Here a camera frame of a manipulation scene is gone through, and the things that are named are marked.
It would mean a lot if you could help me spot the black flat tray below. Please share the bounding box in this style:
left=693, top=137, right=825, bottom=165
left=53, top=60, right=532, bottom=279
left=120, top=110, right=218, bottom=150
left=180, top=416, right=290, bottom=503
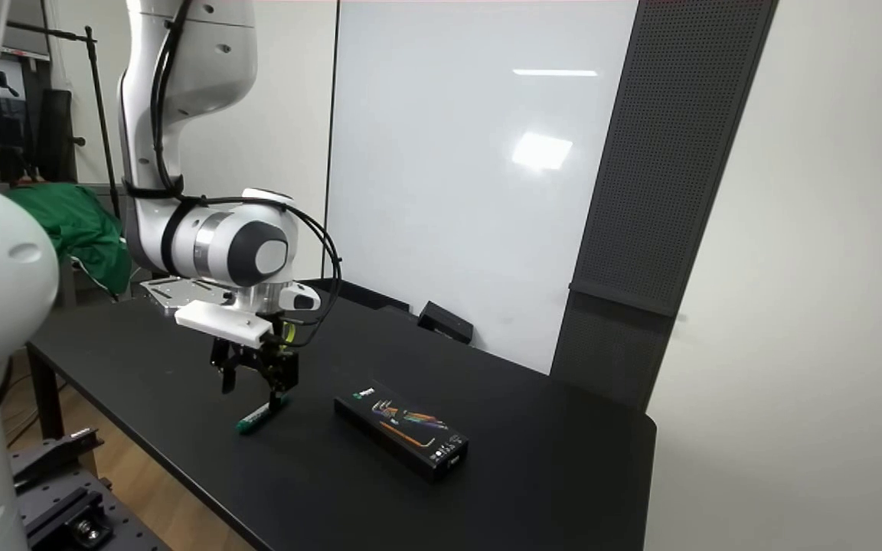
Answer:
left=300, top=271, right=421, bottom=322

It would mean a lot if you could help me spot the dark grey pillar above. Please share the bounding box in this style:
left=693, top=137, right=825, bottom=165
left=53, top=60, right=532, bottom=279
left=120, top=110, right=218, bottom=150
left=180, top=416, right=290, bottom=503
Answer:
left=548, top=0, right=784, bottom=413

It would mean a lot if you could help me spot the white wrist mount plate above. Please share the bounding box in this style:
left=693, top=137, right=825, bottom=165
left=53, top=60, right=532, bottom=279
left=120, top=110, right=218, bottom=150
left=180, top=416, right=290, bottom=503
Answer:
left=172, top=293, right=282, bottom=346

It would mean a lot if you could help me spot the green marker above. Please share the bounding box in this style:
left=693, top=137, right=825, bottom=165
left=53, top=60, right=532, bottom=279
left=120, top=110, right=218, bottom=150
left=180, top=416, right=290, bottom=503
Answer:
left=234, top=391, right=290, bottom=440

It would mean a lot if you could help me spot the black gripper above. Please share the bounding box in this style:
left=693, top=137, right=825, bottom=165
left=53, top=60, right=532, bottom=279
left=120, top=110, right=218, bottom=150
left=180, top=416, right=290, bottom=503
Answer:
left=209, top=334, right=303, bottom=416

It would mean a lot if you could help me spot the small black device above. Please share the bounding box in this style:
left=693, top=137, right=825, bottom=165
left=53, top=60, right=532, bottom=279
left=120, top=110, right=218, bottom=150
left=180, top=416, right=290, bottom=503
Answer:
left=413, top=296, right=478, bottom=346

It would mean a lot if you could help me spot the green cloth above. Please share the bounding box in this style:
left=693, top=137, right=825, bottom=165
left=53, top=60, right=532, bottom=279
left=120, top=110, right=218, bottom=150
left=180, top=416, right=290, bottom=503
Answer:
left=8, top=180, right=139, bottom=299

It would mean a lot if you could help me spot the black pole stand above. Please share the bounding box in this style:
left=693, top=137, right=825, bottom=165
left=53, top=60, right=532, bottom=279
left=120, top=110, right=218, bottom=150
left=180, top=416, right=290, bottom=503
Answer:
left=8, top=15, right=127, bottom=223

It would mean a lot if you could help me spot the whiteboard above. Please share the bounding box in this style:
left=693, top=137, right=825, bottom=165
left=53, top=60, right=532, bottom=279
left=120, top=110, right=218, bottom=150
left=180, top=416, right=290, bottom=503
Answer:
left=323, top=0, right=641, bottom=376

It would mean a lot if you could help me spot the black table leg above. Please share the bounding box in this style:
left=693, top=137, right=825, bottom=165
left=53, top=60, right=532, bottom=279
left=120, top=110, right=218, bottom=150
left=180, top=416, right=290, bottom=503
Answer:
left=24, top=342, right=68, bottom=445

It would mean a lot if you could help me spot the black printed box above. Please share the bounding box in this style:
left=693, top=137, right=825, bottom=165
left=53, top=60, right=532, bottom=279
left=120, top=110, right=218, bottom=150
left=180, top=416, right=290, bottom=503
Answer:
left=331, top=379, right=471, bottom=476

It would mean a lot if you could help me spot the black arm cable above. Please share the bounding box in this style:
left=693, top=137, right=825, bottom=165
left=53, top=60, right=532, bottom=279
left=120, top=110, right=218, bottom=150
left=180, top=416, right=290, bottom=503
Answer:
left=152, top=0, right=346, bottom=285

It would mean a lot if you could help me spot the black perforated mounting platform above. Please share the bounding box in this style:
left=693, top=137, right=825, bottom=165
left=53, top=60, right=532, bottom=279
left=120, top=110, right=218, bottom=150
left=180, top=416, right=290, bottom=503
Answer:
left=8, top=426, right=176, bottom=551

